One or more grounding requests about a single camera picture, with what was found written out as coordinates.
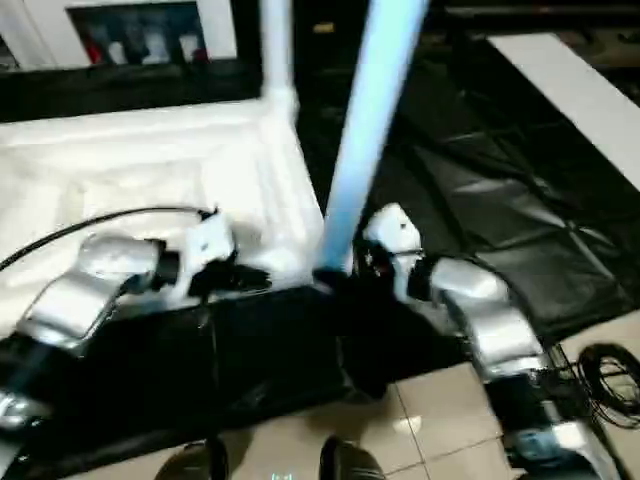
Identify white plastic table top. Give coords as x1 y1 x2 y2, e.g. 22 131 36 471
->
0 97 326 346

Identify black work mat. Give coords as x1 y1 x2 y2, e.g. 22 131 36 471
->
0 29 636 471

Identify dark left robot foot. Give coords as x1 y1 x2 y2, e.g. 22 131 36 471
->
154 438 230 480

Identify white blue patterned container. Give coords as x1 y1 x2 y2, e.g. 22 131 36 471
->
144 29 169 65

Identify white glass door cabinet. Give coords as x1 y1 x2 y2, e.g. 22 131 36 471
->
0 0 239 70

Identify white flat board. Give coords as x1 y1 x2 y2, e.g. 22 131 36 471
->
487 32 640 192

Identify dark metal bar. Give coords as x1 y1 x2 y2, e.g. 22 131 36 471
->
442 4 640 20

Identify black left camera cable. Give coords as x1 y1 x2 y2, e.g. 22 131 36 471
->
0 204 221 272

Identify black coiled floor cable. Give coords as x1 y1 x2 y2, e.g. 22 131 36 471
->
577 342 640 430

